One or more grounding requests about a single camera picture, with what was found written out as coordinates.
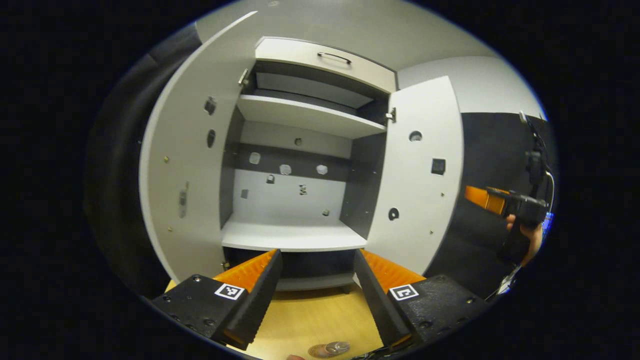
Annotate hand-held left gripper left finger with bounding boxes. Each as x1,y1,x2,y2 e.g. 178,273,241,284
151,248,283,351

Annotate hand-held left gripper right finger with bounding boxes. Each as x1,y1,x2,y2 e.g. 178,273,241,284
353,248,490,349

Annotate white cabinet door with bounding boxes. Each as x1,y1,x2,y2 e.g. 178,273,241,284
139,11,258,283
365,76,465,276

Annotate clear plastic bottle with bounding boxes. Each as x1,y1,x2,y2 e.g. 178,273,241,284
322,341,351,357

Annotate white cabinet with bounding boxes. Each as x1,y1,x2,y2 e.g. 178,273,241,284
219,36,398,293

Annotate white cabinet shelf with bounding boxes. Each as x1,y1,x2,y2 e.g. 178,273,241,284
236,94,388,140

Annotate white cabinet drawer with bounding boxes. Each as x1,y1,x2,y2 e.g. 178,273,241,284
254,36,397,94

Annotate black backdrop cloth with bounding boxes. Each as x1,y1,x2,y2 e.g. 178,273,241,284
425,112,557,298

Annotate metal drawer handle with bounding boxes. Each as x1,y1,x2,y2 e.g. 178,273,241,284
317,51,352,65

